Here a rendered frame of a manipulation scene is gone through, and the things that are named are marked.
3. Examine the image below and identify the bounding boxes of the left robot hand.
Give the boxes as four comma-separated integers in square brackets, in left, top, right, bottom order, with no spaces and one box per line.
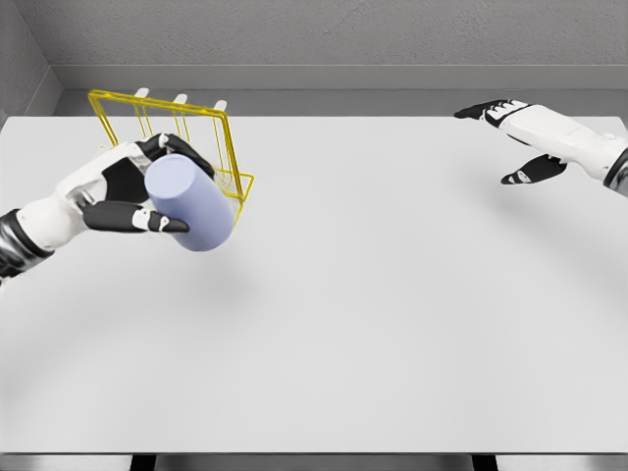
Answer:
[54,132,216,235]

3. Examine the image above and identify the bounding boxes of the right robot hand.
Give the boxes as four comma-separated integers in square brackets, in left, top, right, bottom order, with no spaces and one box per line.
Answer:
[453,99,593,186]

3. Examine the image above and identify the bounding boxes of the lavender cup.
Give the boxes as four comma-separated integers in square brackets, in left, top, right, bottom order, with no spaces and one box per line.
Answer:
[143,153,235,253]

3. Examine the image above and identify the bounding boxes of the yellow wire cup holder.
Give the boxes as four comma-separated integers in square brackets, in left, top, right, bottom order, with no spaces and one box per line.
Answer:
[87,86,255,232]

